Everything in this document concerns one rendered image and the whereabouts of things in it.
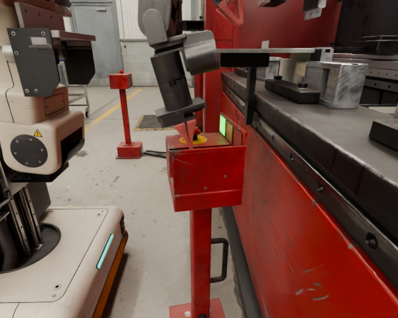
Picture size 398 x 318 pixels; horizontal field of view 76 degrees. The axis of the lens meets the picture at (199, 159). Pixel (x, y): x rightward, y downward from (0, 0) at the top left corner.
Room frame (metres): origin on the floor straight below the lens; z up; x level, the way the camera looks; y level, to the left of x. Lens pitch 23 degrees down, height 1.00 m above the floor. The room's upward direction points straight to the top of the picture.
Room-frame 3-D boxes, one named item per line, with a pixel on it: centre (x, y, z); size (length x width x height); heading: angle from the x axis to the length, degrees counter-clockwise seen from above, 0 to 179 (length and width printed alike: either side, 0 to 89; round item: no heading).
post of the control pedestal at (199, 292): (0.59, 0.00, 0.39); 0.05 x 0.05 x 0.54; 11
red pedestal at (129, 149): (2.43, 0.71, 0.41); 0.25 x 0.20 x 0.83; 92
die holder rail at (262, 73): (1.37, -0.30, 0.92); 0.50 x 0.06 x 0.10; 2
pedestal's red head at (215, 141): (0.59, 0.00, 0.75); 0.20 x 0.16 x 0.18; 11
